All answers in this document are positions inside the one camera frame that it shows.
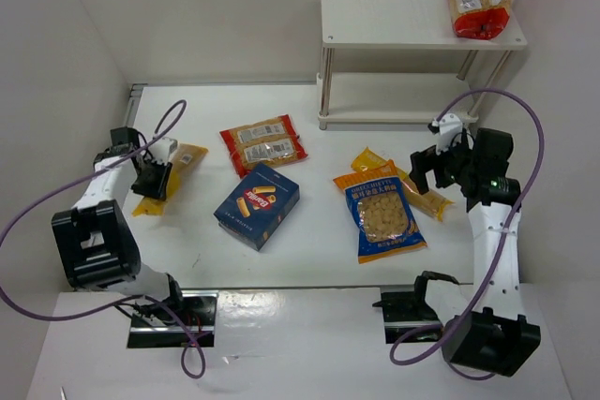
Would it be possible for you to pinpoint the blue orange orecchiette bag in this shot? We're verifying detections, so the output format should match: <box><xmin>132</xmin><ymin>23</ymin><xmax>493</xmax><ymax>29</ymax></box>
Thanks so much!
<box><xmin>334</xmin><ymin>160</ymin><xmax>427</xmax><ymax>263</ymax></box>

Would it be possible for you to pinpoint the white two-tier shelf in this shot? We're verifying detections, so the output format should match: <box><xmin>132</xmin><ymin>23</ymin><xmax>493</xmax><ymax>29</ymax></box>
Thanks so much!
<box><xmin>317</xmin><ymin>0</ymin><xmax>527</xmax><ymax>129</ymax></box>

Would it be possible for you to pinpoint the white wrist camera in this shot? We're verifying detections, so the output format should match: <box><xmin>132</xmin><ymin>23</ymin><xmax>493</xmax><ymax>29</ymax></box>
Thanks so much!
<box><xmin>427</xmin><ymin>112</ymin><xmax>463</xmax><ymax>155</ymax></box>
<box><xmin>149</xmin><ymin>137</ymin><xmax>178</xmax><ymax>165</ymax></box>

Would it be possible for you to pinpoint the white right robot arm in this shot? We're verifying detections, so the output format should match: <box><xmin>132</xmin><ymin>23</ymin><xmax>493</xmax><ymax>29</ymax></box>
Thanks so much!
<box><xmin>410</xmin><ymin>123</ymin><xmax>541</xmax><ymax>379</ymax></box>

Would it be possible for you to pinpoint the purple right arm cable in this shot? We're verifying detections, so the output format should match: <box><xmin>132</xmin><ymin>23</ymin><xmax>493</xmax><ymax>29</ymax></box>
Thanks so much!
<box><xmin>389</xmin><ymin>88</ymin><xmax>546</xmax><ymax>381</ymax></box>

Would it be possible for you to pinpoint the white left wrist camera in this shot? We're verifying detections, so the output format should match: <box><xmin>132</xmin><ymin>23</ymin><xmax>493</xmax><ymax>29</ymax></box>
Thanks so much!
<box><xmin>149</xmin><ymin>137</ymin><xmax>178</xmax><ymax>165</ymax></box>

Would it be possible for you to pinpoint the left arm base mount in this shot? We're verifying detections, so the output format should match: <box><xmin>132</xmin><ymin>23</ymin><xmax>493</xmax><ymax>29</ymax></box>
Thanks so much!
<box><xmin>116</xmin><ymin>289</ymin><xmax>218</xmax><ymax>348</ymax></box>

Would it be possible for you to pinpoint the blue Barilla pasta box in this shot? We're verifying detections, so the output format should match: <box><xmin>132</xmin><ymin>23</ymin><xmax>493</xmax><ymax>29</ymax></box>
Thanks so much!
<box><xmin>214</xmin><ymin>163</ymin><xmax>300</xmax><ymax>251</ymax></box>

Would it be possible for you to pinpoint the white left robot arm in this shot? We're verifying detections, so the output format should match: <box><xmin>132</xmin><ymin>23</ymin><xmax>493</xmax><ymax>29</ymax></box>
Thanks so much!
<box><xmin>52</xmin><ymin>126</ymin><xmax>184</xmax><ymax>310</ymax></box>

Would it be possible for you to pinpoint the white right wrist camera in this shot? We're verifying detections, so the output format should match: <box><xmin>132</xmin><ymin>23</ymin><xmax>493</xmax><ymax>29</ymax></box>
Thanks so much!
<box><xmin>427</xmin><ymin>112</ymin><xmax>463</xmax><ymax>155</ymax></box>

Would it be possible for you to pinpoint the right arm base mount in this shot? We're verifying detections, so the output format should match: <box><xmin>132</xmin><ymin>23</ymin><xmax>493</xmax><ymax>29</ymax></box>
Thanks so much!
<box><xmin>372</xmin><ymin>290</ymin><xmax>442</xmax><ymax>344</ymax></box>

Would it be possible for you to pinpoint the red pasta bag on shelf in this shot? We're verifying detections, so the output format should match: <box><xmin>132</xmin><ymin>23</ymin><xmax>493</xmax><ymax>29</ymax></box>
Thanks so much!
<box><xmin>447</xmin><ymin>0</ymin><xmax>513</xmax><ymax>40</ymax></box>

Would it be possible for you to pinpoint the red clear macaroni bag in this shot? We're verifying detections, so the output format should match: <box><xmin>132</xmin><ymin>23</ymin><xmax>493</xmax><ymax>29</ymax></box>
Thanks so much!
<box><xmin>219</xmin><ymin>114</ymin><xmax>308</xmax><ymax>178</ymax></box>

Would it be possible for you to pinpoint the yellow spaghetti bag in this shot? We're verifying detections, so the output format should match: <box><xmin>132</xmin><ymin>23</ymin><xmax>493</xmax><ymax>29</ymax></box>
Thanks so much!
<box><xmin>351</xmin><ymin>147</ymin><xmax>453</xmax><ymax>222</ymax></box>
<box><xmin>131</xmin><ymin>143</ymin><xmax>209</xmax><ymax>217</ymax></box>

